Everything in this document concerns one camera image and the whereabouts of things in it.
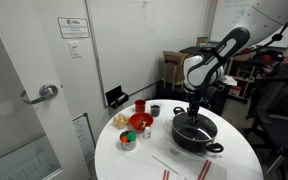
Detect silver door lever handle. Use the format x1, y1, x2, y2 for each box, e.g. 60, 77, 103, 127
20, 83, 59, 106

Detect metal cup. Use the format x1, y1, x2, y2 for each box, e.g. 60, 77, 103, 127
119, 130, 138, 152

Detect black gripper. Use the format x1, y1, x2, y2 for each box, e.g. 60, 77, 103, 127
185, 89, 203, 124

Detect small leaning whiteboard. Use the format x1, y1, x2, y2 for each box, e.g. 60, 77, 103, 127
71, 112, 97, 165

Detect open black case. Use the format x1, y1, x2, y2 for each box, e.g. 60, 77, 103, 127
104, 84, 130, 110

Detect white room sign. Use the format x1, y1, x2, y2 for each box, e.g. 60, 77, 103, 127
57, 16, 91, 40

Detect red mug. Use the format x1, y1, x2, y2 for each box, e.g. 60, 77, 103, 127
134, 99, 147, 114

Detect red bowl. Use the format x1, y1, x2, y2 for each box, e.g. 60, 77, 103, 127
128, 112, 155, 132

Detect orange round toy piece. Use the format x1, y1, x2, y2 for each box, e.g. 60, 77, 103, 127
119, 133, 129, 144

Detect black office chair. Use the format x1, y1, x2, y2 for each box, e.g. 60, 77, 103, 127
243, 61, 288, 180

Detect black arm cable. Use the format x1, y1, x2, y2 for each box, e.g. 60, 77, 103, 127
248, 19, 288, 54

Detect cluttered wooden shelf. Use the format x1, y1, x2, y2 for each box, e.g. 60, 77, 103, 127
225, 49, 287, 102

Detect white light switch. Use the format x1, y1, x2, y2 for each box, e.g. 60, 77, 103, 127
67, 40, 83, 60

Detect green round toy piece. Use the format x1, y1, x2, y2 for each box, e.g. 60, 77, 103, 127
125, 130, 138, 142

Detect black cooking pot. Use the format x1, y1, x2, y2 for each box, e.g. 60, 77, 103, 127
171, 106, 225, 155

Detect small white bottle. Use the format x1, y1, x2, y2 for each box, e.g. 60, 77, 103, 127
142, 126, 152, 140

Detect white towel red stripes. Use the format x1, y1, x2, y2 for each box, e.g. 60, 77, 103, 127
150, 149, 229, 180
105, 155, 186, 180

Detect glass pot lid black knob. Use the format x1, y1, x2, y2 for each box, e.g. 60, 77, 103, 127
172, 112, 219, 143

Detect beige round food pile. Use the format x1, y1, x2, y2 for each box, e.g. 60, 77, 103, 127
112, 112, 131, 130

